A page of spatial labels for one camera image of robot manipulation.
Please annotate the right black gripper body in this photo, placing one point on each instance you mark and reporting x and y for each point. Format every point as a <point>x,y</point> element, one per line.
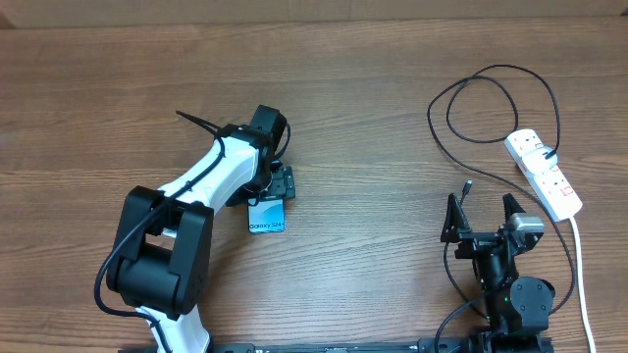
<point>473,245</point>

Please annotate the white charger plug adapter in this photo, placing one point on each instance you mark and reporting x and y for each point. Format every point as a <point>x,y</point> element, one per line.
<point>538,161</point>

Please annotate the Samsung Galaxy smartphone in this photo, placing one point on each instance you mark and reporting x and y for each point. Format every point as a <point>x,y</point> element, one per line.
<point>267,216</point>

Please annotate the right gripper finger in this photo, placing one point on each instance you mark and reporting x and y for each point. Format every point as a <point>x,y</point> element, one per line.
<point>512,211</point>
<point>456,227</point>

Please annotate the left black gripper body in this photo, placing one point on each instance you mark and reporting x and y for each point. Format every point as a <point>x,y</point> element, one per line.
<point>282,185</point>

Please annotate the white power strip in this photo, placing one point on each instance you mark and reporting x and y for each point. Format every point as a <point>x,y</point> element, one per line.
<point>552,187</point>

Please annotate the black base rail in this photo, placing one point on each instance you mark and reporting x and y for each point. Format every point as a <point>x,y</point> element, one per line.
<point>423,345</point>

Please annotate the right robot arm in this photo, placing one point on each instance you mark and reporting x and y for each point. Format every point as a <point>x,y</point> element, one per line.
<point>517,308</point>

